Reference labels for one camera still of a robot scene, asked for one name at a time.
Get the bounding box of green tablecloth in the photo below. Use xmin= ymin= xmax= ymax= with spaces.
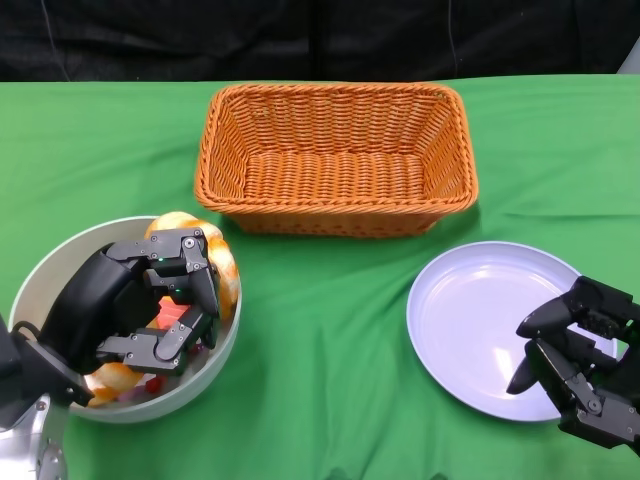
xmin=0 ymin=74 xmax=640 ymax=480

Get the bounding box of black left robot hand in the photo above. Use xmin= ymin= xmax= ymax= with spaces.
xmin=37 ymin=227 xmax=222 ymax=377

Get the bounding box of lavender round plate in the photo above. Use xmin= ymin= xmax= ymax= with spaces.
xmin=405 ymin=241 xmax=619 ymax=424

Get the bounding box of light grey corner object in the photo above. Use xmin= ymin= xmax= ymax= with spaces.
xmin=618 ymin=47 xmax=640 ymax=76

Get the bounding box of deep orange ring bread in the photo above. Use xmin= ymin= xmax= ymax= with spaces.
xmin=144 ymin=212 xmax=240 ymax=321

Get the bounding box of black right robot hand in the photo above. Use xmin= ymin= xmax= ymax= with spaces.
xmin=505 ymin=275 xmax=640 ymax=459

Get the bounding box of orange wicker basket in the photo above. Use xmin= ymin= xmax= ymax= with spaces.
xmin=193 ymin=82 xmax=480 ymax=239

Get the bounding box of salmon pink cake slice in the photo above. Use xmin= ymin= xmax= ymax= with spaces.
xmin=157 ymin=294 xmax=195 ymax=330

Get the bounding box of pale green round bowl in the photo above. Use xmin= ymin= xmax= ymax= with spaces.
xmin=8 ymin=215 xmax=244 ymax=425

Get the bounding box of black backdrop curtain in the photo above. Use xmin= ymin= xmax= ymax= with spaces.
xmin=0 ymin=0 xmax=640 ymax=84

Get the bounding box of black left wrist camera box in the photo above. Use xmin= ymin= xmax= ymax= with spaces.
xmin=0 ymin=310 xmax=96 ymax=432

